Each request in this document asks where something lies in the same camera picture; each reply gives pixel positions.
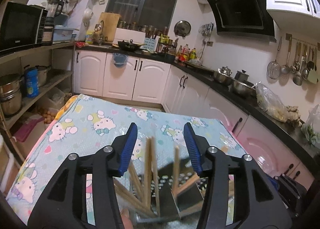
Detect person's left hand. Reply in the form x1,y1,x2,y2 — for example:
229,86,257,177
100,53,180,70
120,209,133,229

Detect green plastic utensil holder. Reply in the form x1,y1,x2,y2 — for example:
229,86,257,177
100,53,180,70
114,163,234,221

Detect hanging pot lid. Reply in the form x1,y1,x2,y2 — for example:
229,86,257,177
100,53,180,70
174,20,192,37

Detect clear plastic bag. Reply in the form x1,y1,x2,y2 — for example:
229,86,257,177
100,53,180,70
255,82,287,122

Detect wooden cutting board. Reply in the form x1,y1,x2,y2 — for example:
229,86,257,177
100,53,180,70
99,12,120,42

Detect cartoon cat printed blanket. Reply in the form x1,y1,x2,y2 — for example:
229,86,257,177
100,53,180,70
5,94,247,219

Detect hanging kitchen scissors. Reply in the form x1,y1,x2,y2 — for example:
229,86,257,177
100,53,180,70
199,23,214,37

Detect metal spice rack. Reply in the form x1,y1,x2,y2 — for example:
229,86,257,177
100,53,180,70
156,34,179,55

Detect black wok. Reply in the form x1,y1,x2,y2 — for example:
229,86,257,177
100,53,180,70
112,40,148,52

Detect metal faucet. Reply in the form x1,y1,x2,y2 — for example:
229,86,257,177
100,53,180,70
94,20,105,45

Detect pile of brown eggs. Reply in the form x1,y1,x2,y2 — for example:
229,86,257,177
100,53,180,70
36,108,57,123

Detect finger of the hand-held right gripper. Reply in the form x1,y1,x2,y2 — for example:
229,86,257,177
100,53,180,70
274,173,302,201

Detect row of hanging kitchen utensils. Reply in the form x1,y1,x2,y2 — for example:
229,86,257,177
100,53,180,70
267,33,320,86

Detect black microwave oven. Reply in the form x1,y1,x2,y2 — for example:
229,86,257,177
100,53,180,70
0,2,48,51

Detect black countertop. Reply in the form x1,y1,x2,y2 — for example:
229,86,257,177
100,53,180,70
75,43,320,167

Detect metal storage rack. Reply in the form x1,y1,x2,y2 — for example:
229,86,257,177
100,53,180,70
0,42,75,169

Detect plastic bag of greens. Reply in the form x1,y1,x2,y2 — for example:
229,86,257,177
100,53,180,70
301,104,320,148

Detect small steel pot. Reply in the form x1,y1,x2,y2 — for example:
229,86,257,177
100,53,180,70
36,65,52,87

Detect blender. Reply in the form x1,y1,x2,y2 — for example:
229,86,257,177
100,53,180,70
46,0,64,18

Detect row of glass jars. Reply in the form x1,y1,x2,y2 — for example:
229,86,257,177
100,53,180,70
117,20,170,35

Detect black range hood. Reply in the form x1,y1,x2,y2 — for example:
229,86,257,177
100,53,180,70
205,0,277,42

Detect light blue plastic tray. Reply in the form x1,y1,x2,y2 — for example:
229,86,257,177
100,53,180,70
52,25,77,42

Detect pink plastic box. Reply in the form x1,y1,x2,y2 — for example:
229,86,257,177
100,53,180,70
12,116,45,142

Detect blue hanging bin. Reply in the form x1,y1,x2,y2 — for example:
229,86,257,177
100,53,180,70
112,53,128,68

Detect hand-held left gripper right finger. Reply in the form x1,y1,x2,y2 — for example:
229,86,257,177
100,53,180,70
183,122,293,229

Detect light blue knife block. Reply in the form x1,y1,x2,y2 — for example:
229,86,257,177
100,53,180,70
145,37,159,51

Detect white hanging jug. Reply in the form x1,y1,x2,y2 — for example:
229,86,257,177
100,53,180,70
83,8,94,26

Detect group of condiment bottles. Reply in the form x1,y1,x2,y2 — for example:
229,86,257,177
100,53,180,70
175,44,198,63

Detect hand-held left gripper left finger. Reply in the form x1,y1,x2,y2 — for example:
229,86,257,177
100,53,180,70
27,122,138,229

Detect white kitchen base cabinets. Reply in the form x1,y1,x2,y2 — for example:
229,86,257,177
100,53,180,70
74,49,315,182

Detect large stacked steel pot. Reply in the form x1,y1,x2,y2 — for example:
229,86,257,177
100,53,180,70
0,74,23,117

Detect blue canister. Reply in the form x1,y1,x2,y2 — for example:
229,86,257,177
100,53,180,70
24,67,40,98

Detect steel cooking pot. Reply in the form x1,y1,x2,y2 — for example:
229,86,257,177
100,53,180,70
212,66,234,86
231,70,257,98

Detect ginger root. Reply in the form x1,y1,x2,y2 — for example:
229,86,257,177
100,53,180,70
285,105,302,126

